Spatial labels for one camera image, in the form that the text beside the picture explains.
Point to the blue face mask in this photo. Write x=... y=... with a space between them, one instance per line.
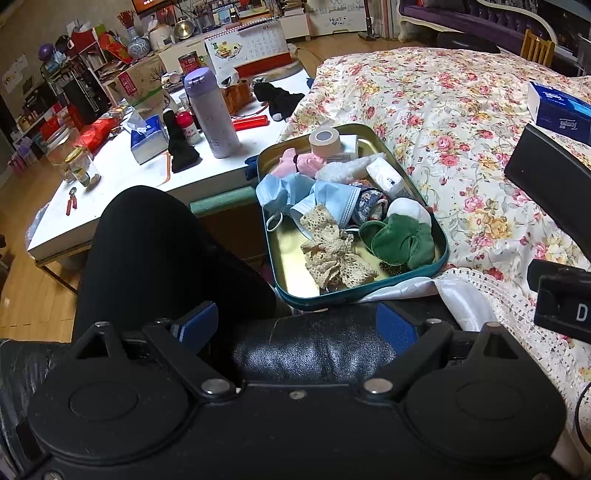
x=328 y=198
x=281 y=189

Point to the white lace-trimmed cloth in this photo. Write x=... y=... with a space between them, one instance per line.
x=461 y=295

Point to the purple sofa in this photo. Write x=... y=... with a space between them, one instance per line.
x=461 y=18

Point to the cardboard box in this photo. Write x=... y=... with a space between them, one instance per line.
x=138 y=81

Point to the green fabric pad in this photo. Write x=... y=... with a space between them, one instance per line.
x=397 y=240

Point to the beige tape roll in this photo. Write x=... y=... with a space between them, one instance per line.
x=325 y=145

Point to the green metal tin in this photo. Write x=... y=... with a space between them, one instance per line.
x=295 y=272

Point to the glass jar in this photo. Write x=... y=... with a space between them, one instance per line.
x=83 y=168

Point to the red can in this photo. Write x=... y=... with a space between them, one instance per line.
x=188 y=63

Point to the blue and white vase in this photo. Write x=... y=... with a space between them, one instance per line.
x=138 y=46

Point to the black sock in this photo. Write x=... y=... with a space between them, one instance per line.
x=182 y=150

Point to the cream lace scrunchie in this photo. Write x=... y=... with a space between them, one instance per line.
x=332 y=258

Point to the small white tissue pack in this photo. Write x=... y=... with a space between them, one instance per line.
x=388 y=177

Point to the blue tissue box with tissue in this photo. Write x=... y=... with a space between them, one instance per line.
x=150 y=143

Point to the patterned fabric pouch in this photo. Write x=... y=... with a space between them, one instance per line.
x=369 y=203

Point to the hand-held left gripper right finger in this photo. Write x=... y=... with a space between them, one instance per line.
x=395 y=323

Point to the desk calendar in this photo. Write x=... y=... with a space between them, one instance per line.
x=258 y=44

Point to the wooden chair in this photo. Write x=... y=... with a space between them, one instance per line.
x=538 y=48

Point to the floral blanket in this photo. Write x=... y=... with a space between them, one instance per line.
x=415 y=92

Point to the black glove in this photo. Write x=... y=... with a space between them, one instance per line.
x=277 y=99

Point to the white round plush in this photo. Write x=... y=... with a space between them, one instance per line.
x=408 y=207

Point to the steel pot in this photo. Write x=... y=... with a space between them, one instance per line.
x=183 y=28

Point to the pink plush toy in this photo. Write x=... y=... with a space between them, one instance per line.
x=307 y=164

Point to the purple thermos bottle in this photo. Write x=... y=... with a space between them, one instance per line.
x=217 y=120

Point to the red hand grip tool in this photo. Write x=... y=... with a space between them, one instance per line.
x=71 y=203

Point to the red snack packet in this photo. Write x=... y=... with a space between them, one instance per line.
x=99 y=131

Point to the white bottle red cap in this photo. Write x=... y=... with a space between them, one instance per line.
x=190 y=133

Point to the brown leather box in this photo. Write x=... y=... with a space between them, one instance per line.
x=238 y=97

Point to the person's leg black trousers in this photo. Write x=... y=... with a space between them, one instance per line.
x=152 y=258

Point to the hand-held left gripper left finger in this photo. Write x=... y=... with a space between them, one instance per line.
x=198 y=321

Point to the white rice cooker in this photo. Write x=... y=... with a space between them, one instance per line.
x=161 y=37

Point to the purple ball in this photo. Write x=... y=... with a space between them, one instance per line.
x=47 y=51

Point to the red pen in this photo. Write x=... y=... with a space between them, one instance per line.
x=251 y=122

